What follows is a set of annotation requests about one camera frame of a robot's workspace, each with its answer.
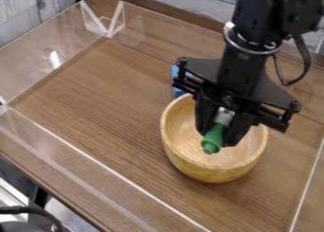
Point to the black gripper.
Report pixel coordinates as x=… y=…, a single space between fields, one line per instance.
x=233 y=82

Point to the green white marker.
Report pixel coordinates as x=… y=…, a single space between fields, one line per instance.
x=212 y=140

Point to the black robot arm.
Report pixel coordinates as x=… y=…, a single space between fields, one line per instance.
x=265 y=22

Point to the brown wooden bowl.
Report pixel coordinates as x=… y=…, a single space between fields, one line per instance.
x=222 y=167

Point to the clear acrylic barrier wall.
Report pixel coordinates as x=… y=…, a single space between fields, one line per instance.
x=86 y=84

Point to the black table frame bracket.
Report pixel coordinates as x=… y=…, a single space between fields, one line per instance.
x=39 y=199

